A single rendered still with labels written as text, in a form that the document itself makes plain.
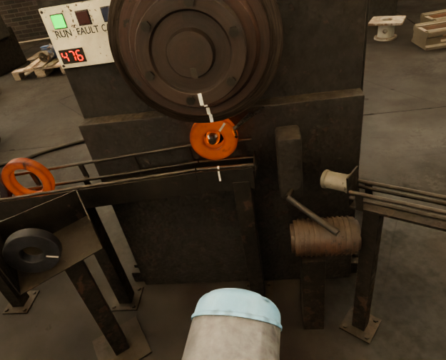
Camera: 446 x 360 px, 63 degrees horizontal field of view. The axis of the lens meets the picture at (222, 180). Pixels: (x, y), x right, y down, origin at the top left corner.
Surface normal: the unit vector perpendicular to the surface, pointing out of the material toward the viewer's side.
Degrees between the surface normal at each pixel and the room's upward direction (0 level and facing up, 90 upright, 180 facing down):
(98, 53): 90
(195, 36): 90
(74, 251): 5
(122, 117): 0
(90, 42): 90
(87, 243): 5
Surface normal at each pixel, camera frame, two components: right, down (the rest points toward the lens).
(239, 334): 0.15, -0.78
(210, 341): -0.31, -0.80
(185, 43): -0.07, 0.59
